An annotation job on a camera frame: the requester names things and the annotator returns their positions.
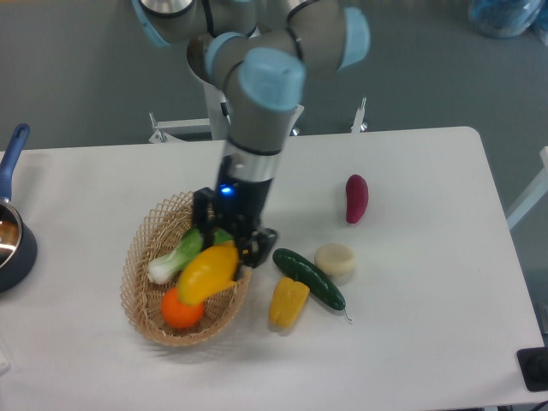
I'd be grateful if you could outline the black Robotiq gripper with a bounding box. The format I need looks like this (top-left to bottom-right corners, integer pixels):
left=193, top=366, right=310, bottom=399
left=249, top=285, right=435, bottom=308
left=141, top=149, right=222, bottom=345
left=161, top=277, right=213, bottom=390
left=192, top=173, right=278, bottom=281

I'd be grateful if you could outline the yellow mango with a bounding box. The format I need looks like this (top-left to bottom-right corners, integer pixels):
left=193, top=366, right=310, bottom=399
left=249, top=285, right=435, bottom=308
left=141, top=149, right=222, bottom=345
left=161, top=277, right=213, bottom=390
left=176, top=241, right=239, bottom=306

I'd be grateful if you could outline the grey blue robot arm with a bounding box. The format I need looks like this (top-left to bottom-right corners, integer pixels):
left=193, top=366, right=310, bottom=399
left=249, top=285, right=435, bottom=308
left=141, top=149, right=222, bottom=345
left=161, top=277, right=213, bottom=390
left=133, top=1, right=371, bottom=268

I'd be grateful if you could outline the woven wicker basket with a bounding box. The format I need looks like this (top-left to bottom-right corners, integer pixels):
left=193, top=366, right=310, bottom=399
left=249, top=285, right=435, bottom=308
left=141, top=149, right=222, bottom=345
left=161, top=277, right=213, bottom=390
left=121, top=193, right=251, bottom=347

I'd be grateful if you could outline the green bok choy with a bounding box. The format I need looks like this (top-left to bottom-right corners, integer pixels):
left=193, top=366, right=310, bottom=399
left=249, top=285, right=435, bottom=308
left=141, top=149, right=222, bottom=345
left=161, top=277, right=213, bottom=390
left=147, top=229, right=232, bottom=284

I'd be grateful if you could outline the yellow bell pepper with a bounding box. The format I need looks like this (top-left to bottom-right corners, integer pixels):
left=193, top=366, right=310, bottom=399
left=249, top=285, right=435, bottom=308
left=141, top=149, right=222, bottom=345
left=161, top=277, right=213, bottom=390
left=269, top=277, right=310, bottom=329

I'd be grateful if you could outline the orange tangerine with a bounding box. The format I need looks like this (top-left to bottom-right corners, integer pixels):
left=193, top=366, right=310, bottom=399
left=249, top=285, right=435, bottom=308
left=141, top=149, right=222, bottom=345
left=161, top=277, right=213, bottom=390
left=160, top=288, right=205, bottom=329

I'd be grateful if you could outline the dark green cucumber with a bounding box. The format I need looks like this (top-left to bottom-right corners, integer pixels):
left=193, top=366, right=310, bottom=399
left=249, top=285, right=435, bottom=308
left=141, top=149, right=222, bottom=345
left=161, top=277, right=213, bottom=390
left=272, top=248, right=349, bottom=320

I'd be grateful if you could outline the cream round cake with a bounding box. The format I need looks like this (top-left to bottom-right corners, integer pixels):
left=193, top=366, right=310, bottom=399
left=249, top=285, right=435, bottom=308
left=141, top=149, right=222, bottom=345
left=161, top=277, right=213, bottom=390
left=314, top=243, right=357, bottom=285

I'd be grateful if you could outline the purple sweet potato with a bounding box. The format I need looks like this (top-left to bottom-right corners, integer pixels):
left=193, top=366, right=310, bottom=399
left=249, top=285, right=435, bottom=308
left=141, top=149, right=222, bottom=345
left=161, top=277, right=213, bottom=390
left=345, top=174, right=369, bottom=224

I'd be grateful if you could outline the dark blue saucepan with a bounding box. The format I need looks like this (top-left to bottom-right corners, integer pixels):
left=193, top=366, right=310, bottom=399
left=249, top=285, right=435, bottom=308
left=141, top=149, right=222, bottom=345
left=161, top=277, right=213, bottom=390
left=1, top=123, right=38, bottom=293

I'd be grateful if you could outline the black device at edge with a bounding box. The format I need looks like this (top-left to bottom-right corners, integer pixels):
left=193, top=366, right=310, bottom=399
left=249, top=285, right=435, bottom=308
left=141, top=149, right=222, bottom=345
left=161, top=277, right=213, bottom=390
left=516, top=347, right=548, bottom=392

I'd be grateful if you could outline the blue plastic bag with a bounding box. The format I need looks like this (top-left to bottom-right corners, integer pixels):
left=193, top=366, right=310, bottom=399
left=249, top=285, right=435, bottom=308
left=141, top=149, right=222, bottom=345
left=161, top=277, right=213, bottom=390
left=468, top=0, right=547, bottom=39

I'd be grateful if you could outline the white table frame leg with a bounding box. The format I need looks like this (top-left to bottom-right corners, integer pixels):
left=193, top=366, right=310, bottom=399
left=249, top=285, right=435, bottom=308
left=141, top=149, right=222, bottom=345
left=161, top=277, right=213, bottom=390
left=506, top=146, right=547, bottom=230

